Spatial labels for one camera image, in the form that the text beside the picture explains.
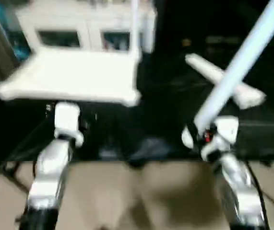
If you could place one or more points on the white plastic table top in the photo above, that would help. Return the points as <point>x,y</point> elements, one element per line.
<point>79,76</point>

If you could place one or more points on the white plastic table leg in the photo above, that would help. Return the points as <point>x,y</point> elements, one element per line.
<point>136,28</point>
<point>202,71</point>
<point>205,64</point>
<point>235,72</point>

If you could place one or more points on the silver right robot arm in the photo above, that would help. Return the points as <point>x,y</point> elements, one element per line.
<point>240,187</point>

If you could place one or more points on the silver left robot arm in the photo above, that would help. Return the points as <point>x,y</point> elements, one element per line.
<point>48,172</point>

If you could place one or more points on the black mat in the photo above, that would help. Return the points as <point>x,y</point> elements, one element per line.
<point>151,119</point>

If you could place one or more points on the white glass-door cabinet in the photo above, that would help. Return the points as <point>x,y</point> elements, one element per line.
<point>91,21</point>

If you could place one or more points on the black speaker with gold label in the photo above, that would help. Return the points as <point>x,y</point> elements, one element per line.
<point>211,21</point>

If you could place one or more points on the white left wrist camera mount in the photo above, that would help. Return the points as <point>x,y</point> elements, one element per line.
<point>67,117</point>

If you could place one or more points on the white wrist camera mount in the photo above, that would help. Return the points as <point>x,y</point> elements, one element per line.
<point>225,131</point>
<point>67,117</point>

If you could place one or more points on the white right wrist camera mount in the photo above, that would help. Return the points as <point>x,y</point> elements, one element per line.
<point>225,131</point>

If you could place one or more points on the black folding table frame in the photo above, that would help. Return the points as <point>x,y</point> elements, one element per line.
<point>19,183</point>

